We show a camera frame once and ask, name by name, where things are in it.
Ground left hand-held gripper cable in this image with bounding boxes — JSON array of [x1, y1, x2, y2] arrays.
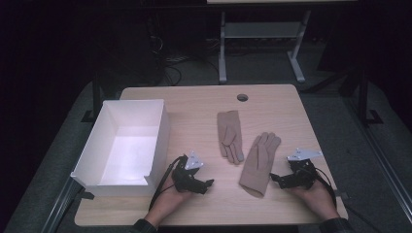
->
[[148, 155, 185, 212]]

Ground person's right hand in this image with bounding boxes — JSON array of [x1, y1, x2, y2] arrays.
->
[[287, 180, 340, 221]]

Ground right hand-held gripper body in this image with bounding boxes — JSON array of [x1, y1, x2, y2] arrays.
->
[[281, 148, 324, 190]]

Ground bundle of floor cables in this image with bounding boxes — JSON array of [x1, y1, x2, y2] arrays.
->
[[147, 18, 222, 86]]

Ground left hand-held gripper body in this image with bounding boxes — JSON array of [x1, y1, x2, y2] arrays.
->
[[171, 150, 206, 192]]

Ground white metal table frame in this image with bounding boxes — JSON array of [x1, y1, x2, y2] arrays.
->
[[218, 9, 313, 84]]

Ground white box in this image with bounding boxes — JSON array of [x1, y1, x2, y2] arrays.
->
[[70, 98, 171, 197]]

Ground beige glove with grey fingertip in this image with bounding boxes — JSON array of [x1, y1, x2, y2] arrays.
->
[[216, 110, 245, 166]]

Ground person's left hand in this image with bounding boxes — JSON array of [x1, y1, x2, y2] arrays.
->
[[144, 175, 196, 227]]

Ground plain beige glove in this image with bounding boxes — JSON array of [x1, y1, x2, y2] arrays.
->
[[239, 131, 282, 199]]

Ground black metal stand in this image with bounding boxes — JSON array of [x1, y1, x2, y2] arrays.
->
[[354, 66, 384, 128]]

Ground aluminium rail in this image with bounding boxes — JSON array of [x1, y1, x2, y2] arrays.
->
[[343, 96, 412, 224], [40, 176, 84, 233]]

